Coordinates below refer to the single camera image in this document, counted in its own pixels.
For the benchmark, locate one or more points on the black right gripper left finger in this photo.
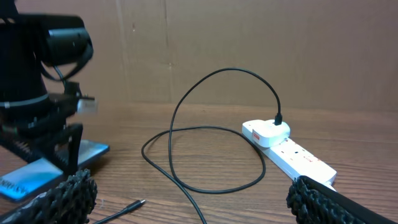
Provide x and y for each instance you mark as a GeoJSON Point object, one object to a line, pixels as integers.
{"type": "Point", "coordinates": [69, 202]}

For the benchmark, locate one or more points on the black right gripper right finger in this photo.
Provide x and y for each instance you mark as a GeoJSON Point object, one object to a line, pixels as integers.
{"type": "Point", "coordinates": [313, 203]}

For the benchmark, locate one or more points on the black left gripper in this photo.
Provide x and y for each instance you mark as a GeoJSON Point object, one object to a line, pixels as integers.
{"type": "Point", "coordinates": [40, 53]}

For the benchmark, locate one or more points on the blue smartphone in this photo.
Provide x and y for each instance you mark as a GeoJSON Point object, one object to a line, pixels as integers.
{"type": "Point", "coordinates": [32, 178]}

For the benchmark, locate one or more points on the white charger plug adapter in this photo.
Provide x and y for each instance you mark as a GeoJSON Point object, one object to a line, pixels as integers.
{"type": "Point", "coordinates": [267, 134]}

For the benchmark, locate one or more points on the white power strip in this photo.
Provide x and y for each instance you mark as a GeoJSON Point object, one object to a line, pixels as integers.
{"type": "Point", "coordinates": [295, 160]}

